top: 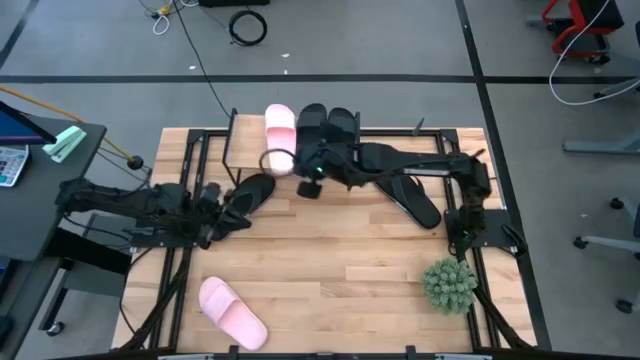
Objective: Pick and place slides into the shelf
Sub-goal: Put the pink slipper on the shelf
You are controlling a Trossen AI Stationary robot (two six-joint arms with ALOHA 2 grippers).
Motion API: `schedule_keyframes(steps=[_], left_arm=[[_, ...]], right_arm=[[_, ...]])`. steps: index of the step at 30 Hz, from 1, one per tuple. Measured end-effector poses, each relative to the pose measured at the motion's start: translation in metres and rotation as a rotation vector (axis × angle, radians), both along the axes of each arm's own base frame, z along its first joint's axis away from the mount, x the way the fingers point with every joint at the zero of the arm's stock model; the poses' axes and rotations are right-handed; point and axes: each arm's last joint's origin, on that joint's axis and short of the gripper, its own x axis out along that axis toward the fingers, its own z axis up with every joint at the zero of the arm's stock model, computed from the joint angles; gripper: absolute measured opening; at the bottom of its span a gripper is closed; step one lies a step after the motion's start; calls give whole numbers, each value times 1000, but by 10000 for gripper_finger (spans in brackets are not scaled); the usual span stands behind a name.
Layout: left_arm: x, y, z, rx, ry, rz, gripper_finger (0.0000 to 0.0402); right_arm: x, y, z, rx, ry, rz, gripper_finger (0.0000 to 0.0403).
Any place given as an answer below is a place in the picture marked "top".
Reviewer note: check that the mint green stapler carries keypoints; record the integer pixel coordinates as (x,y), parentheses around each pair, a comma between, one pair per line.
(65,144)

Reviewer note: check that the green artificial succulent plant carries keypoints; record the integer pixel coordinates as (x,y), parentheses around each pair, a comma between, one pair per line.
(450,286)

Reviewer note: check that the red and black cart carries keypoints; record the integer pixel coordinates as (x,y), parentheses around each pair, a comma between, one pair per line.
(580,25)

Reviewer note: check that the grey calculator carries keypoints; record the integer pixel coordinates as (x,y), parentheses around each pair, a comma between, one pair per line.
(11,165)

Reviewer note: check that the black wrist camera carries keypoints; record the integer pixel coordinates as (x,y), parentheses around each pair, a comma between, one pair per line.
(310,189)
(211,192)

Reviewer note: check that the wooden shelf with black frame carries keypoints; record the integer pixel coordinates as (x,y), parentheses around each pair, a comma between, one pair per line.
(245,145)

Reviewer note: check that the pink foam slide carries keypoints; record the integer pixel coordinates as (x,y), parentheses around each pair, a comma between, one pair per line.
(232,312)
(280,130)

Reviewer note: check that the black chair caster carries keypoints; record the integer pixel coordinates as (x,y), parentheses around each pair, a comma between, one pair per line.
(625,306)

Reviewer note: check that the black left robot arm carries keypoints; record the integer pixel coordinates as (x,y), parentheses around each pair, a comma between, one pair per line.
(125,200)

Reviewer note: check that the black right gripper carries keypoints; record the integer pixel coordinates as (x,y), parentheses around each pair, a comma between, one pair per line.
(330,160)

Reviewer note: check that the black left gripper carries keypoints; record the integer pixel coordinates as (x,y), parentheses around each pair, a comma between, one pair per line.
(210,220)

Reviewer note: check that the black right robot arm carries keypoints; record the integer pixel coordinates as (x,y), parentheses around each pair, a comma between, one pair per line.
(425,162)

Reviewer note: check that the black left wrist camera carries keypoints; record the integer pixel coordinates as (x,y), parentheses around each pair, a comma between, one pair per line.
(211,192)

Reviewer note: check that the grey chair base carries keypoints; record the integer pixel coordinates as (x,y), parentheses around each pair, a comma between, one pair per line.
(607,242)
(600,146)

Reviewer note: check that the black desk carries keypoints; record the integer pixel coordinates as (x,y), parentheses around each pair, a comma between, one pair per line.
(45,210)

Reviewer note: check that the black flip-flop with white stripe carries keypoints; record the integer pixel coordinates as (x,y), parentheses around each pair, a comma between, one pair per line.
(415,202)
(257,192)

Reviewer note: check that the dark flat monitor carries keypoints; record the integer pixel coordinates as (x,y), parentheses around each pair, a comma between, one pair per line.
(20,127)

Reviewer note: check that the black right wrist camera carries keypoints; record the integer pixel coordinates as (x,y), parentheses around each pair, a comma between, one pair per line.
(310,189)

